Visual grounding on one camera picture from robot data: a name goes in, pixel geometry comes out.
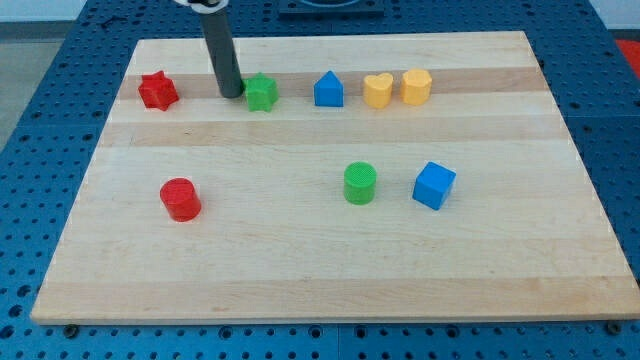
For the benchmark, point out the blue house-shaped block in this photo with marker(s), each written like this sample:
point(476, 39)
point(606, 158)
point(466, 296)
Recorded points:
point(329, 91)

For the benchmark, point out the green cylinder block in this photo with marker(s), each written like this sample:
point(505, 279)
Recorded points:
point(359, 180)

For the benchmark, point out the green star block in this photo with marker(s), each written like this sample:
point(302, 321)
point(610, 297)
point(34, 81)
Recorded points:
point(261, 92)

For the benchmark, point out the red cylinder block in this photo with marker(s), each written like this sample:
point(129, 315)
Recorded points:
point(180, 199)

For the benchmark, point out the blue cube block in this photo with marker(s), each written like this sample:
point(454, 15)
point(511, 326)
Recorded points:
point(433, 185)

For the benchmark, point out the light wooden board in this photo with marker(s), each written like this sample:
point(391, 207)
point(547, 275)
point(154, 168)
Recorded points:
point(522, 235)

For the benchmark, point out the yellow heart block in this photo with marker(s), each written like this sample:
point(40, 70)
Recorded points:
point(377, 90)

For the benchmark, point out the red star block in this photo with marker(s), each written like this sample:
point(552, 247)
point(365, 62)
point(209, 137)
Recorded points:
point(157, 91)

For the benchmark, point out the white rod holder collar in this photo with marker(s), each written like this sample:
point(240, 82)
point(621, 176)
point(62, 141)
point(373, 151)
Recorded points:
point(204, 6)

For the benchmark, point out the yellow hexagon block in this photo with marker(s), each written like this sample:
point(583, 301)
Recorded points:
point(415, 87)

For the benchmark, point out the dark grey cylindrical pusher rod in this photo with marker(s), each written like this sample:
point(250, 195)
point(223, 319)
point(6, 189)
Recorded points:
point(221, 49)

